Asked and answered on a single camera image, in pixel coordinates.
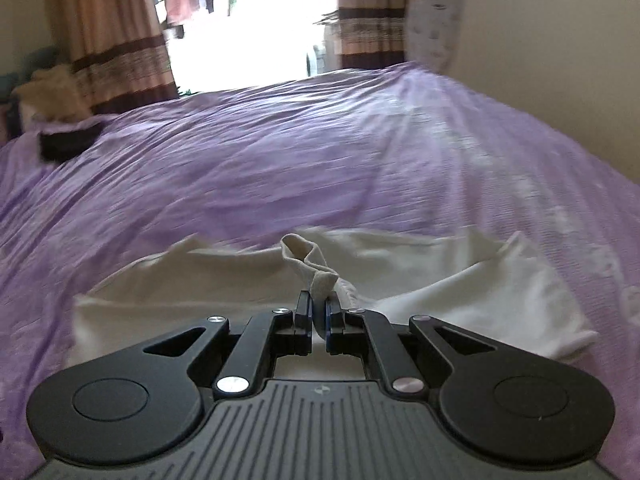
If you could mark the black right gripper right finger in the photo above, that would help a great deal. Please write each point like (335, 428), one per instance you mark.
(504, 404)

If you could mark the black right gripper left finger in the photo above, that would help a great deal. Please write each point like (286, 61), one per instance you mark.
(139, 402)

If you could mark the white printed t-shirt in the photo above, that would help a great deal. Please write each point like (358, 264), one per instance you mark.
(504, 290)

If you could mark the black object on bed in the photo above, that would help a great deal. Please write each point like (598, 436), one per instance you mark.
(61, 146)

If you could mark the purple bed sheet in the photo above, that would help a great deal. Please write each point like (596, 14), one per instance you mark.
(400, 150)

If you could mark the beige cloth pile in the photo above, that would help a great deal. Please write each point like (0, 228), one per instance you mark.
(54, 95)

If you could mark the left brown striped curtain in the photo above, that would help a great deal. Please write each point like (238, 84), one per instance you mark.
(116, 50)

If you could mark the brown striped curtain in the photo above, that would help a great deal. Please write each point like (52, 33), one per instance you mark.
(116, 50)
(370, 33)

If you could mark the white patterned pillow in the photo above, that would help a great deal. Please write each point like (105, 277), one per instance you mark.
(431, 32)

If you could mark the right brown striped curtain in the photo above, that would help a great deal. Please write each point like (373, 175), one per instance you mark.
(370, 33)

